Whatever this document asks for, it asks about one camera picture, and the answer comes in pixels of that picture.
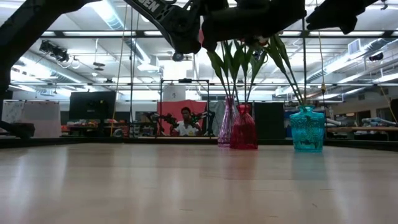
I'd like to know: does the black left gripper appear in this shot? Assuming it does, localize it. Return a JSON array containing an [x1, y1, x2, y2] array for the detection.
[[201, 0, 307, 52]]

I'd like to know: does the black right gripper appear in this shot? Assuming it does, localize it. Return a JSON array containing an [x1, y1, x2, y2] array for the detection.
[[306, 0, 379, 35]]

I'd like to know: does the red artificial tulip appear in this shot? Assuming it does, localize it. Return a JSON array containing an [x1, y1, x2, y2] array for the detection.
[[244, 45, 269, 105]]

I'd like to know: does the green flower stem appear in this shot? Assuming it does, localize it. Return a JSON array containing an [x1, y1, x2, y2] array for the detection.
[[231, 39, 250, 105]]

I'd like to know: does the red tulip bouquet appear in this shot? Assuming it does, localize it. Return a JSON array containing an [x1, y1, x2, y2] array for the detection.
[[221, 39, 241, 103]]

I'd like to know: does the teal glass vase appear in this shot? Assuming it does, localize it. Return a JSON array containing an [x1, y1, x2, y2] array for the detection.
[[289, 105, 326, 153]]

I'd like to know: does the red glass vase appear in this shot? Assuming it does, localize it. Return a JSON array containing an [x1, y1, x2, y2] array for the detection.
[[229, 104, 259, 151]]

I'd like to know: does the purple glass vase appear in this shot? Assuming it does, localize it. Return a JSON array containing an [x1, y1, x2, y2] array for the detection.
[[217, 96, 238, 147]]

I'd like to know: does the white ceiling vent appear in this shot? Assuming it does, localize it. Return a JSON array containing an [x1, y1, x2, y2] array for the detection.
[[347, 38, 362, 56]]

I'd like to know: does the black partition panel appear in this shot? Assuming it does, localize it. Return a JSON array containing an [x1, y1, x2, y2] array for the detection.
[[254, 102, 285, 140]]

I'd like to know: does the wooden background table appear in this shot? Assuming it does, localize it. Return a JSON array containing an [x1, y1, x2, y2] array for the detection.
[[326, 125, 398, 133]]

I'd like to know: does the thick black crossbar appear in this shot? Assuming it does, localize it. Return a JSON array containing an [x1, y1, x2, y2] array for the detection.
[[40, 30, 398, 39]]

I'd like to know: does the red cloth partition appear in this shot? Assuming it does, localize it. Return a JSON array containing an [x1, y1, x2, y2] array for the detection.
[[157, 100, 208, 136]]

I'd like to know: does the person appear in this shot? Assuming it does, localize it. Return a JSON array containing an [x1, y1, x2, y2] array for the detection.
[[170, 106, 203, 137]]

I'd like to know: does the thin black crossbar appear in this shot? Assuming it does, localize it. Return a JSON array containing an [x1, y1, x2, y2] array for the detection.
[[9, 82, 398, 87]]

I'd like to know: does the black monitor screen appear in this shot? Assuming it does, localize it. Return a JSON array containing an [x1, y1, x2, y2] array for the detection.
[[68, 91, 117, 121]]

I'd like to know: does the cluttered background desk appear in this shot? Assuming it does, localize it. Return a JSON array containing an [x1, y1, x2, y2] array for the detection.
[[61, 119, 137, 138]]

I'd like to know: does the white board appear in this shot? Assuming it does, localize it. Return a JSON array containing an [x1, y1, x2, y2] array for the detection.
[[2, 100, 62, 139]]

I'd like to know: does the black base block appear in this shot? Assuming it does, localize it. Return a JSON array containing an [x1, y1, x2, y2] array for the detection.
[[0, 120, 35, 140]]

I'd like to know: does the hanging cable with plug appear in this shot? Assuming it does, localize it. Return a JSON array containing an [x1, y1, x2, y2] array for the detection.
[[316, 29, 328, 96]]

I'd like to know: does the black hanging cable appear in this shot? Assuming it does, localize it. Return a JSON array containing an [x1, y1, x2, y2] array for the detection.
[[128, 6, 134, 123]]

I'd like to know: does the silver ceiling duct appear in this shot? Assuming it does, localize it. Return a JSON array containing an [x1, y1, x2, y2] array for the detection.
[[88, 0, 153, 65]]

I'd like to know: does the black mounted camera with cable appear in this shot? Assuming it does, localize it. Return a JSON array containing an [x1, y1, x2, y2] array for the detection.
[[39, 39, 70, 63]]

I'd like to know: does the black table edge rail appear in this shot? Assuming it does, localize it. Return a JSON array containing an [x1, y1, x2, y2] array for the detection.
[[0, 136, 398, 152]]

